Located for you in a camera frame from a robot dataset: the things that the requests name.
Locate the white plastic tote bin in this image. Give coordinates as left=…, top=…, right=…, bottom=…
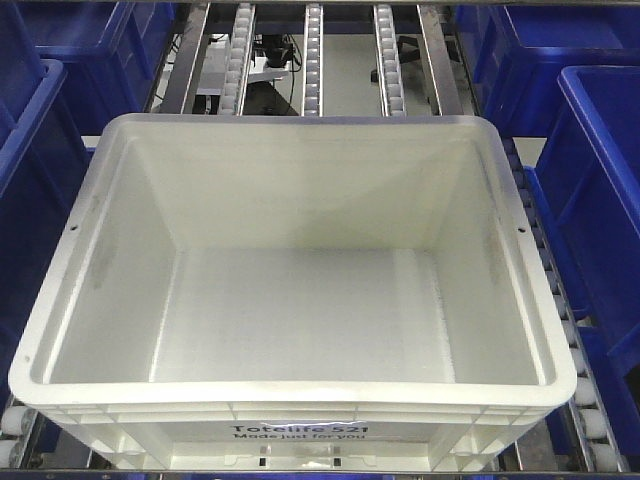
left=8, top=114, right=577, bottom=471

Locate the blue bin far right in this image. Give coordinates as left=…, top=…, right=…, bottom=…
left=454, top=5, right=639, bottom=137

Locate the blue bin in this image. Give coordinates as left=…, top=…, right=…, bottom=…
left=17, top=1, right=175, bottom=136
left=531, top=66, right=639, bottom=470
left=454, top=5, right=639, bottom=137
left=1, top=60, right=90, bottom=404

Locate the blue bin near right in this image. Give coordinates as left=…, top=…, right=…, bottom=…
left=531, top=66, right=639, bottom=470

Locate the blue bin far left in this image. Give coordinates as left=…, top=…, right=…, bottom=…
left=17, top=1, right=175, bottom=136

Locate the blue bin near left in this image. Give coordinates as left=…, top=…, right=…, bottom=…
left=1, top=60, right=90, bottom=404

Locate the centre roller track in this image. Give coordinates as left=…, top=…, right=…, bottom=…
left=301, top=3, right=324, bottom=117

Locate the side roller track right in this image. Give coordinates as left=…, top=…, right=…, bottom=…
left=502, top=138, right=629, bottom=475

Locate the side roller track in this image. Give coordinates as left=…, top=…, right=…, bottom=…
left=502, top=138, right=629, bottom=475
left=1, top=395, right=38, bottom=470

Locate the side roller track left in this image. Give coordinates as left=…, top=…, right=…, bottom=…
left=1, top=395, right=38, bottom=470

